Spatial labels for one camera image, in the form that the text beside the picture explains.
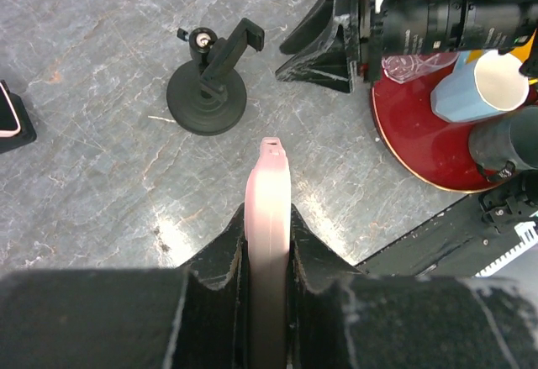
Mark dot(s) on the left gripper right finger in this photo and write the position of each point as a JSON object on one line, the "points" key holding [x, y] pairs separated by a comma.
{"points": [[341, 317]]}

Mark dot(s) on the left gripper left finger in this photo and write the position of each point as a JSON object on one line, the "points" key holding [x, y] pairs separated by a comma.
{"points": [[190, 316]]}

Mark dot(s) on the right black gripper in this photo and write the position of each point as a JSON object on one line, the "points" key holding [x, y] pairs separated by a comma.
{"points": [[332, 51]]}

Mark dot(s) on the black round base phone holder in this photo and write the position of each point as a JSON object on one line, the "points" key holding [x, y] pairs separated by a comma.
{"points": [[206, 95]]}

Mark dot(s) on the pink case smartphone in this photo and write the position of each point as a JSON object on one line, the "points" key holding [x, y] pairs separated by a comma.
{"points": [[10, 124], [267, 231]]}

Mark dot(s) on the black folding phone stand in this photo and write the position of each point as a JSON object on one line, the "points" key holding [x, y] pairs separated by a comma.
{"points": [[27, 134]]}

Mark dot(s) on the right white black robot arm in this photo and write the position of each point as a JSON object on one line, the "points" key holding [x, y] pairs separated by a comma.
{"points": [[425, 27]]}

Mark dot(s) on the clear glass cup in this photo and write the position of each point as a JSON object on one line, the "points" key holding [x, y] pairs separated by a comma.
{"points": [[406, 68]]}

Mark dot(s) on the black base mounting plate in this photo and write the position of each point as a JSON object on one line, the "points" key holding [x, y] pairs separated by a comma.
{"points": [[464, 238]]}

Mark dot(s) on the red round tray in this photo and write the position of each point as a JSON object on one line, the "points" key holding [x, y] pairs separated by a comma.
{"points": [[432, 149]]}

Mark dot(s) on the light blue white mug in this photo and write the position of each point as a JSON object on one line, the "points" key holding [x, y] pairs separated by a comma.
{"points": [[484, 88]]}

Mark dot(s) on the yellow cup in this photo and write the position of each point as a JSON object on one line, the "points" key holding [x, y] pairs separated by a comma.
{"points": [[520, 52]]}

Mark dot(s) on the slotted cable duct rail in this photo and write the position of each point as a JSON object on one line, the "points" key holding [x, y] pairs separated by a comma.
{"points": [[528, 239]]}

